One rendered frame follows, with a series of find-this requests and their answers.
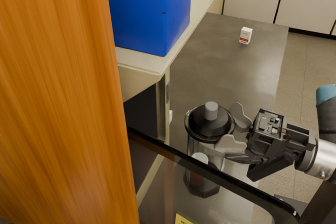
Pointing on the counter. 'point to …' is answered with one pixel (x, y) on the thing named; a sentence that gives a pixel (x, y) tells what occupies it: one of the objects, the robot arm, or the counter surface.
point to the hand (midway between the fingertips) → (209, 128)
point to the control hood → (165, 61)
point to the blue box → (149, 9)
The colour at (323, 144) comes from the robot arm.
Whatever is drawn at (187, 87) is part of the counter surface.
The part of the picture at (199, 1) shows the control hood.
